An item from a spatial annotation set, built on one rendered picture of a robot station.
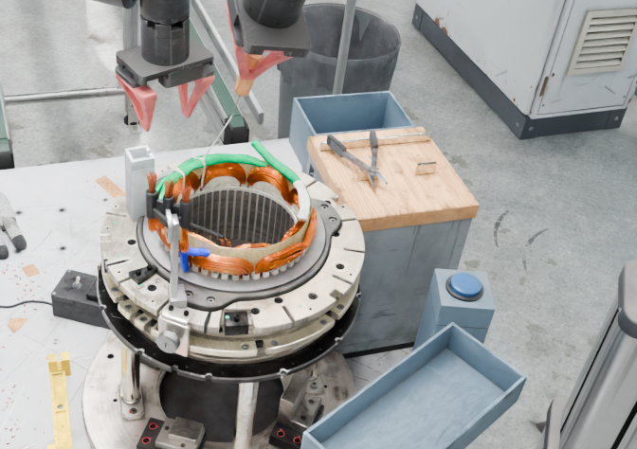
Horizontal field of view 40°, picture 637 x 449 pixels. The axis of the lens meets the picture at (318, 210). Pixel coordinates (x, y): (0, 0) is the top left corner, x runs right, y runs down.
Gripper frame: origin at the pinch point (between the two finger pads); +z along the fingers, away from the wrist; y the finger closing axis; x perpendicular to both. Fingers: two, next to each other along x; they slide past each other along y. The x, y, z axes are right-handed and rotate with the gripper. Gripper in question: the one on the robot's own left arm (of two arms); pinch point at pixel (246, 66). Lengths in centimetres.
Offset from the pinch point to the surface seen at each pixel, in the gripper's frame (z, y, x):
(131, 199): 22.1, 2.8, -9.1
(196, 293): 18.8, 16.9, -3.6
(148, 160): 16.7, 0.8, -7.7
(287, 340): 19.7, 22.8, 6.3
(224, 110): 80, -55, 24
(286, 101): 139, -104, 65
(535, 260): 145, -49, 142
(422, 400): 18.5, 31.4, 20.4
